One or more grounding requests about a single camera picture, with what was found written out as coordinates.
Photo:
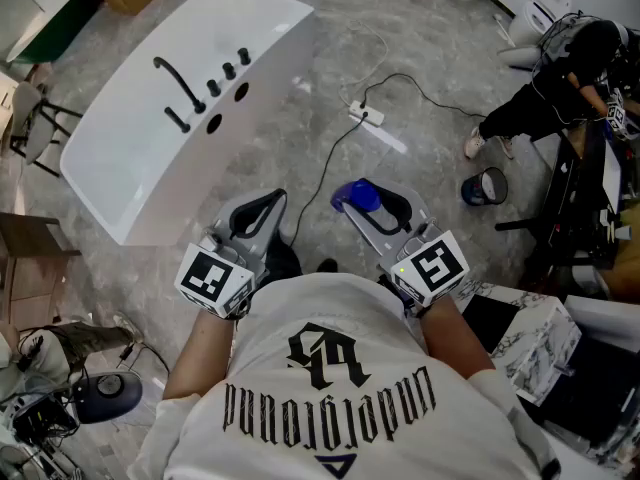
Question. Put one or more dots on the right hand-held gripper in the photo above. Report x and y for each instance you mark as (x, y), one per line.
(432, 268)

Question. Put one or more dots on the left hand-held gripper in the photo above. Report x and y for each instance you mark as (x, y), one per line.
(212, 275)

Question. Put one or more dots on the white bathtub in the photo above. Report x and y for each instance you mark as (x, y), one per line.
(150, 168)

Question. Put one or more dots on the person's left forearm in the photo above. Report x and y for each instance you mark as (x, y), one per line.
(205, 353)

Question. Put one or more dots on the person's right forearm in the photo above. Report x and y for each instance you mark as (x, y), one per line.
(452, 338)

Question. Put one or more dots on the person's black trouser legs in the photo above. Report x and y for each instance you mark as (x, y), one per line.
(282, 263)

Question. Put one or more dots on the black mesh wastebasket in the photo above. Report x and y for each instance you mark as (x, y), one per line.
(484, 188)

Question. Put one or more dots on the white power strip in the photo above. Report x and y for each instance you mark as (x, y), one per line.
(366, 113)

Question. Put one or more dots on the black faucet knob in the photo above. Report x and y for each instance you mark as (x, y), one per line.
(229, 71)
(214, 88)
(244, 56)

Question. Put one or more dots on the black curved faucet spout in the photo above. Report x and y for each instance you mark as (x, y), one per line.
(182, 85)

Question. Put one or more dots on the black desk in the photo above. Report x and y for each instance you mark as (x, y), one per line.
(580, 208)

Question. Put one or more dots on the person's white printed shirt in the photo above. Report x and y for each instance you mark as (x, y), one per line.
(350, 418)

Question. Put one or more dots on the grey chair with black legs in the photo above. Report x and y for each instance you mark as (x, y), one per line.
(30, 118)

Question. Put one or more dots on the white toilet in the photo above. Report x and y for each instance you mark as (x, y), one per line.
(537, 15)

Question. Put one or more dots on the green and white tub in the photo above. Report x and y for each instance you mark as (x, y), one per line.
(50, 23)

